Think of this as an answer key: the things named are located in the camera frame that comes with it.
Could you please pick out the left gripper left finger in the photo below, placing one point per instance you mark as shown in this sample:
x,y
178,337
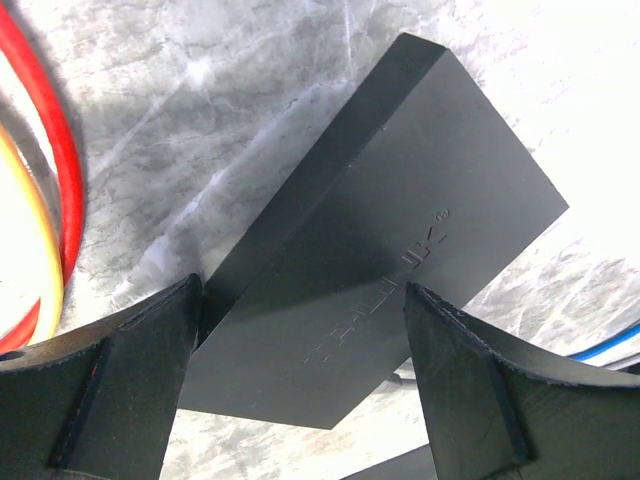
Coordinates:
x,y
99,402

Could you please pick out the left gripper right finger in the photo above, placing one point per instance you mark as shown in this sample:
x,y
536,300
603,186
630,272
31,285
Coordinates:
x,y
498,407

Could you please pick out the black network switch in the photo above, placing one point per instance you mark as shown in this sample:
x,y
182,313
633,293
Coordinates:
x,y
417,179

